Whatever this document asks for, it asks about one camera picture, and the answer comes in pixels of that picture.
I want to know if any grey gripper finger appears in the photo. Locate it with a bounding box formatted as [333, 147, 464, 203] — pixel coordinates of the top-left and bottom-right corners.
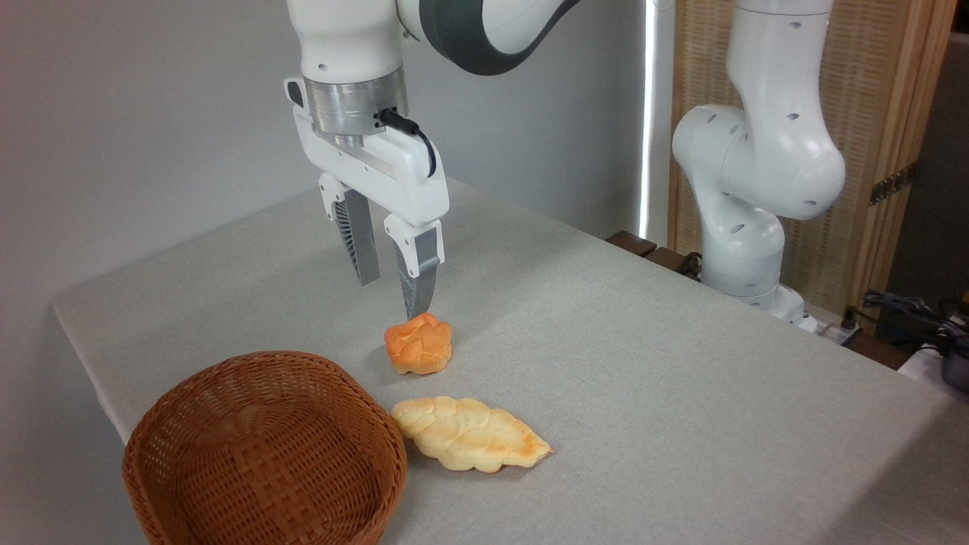
[317, 173, 382, 287]
[384, 213, 444, 321]

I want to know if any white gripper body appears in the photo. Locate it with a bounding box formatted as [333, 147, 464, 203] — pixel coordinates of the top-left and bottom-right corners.
[284, 76, 450, 228]

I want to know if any small round orange bread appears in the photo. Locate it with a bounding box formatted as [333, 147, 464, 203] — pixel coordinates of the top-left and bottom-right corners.
[383, 312, 453, 376]

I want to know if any long braided pale bread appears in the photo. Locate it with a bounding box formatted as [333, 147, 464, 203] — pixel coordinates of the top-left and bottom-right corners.
[390, 396, 555, 475]

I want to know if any brown wicker basket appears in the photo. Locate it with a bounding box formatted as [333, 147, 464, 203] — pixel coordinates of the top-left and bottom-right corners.
[122, 350, 409, 545]

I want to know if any dark brown wooden block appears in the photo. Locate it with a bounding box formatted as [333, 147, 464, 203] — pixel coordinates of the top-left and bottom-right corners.
[644, 246, 703, 279]

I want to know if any grey tablecloth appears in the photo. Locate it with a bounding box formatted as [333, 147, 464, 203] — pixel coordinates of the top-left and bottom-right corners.
[51, 177, 969, 545]

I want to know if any white power strip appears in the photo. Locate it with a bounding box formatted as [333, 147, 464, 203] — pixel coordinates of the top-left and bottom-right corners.
[801, 313, 862, 347]

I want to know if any wooden folding screen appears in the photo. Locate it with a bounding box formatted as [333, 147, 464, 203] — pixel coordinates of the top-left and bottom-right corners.
[667, 0, 959, 320]

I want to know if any dark metal screen hinge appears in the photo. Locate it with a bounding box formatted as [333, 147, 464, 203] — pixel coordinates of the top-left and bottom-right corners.
[868, 162, 919, 207]

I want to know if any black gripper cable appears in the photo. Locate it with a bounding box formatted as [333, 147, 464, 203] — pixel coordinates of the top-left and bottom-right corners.
[378, 109, 438, 179]

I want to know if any black cable bundle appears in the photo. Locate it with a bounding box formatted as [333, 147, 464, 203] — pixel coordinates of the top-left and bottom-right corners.
[862, 289, 969, 393]

